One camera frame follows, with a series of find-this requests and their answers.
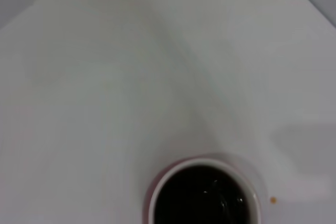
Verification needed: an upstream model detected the dark coffee liquid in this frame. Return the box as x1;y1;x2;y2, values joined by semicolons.
154;165;250;224

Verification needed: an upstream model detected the red ceramic cup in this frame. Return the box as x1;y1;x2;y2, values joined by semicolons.
143;155;263;224

